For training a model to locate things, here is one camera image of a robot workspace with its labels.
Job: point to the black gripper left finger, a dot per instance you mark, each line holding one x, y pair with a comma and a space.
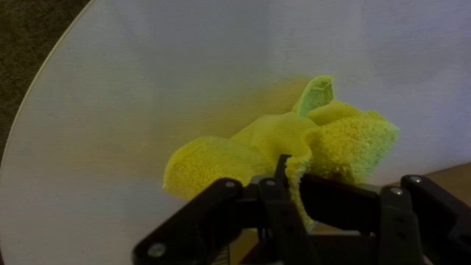
216, 218

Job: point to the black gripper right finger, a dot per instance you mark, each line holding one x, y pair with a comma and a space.
414, 220

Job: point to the yellow microfibre cloth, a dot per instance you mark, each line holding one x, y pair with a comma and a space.
320, 136

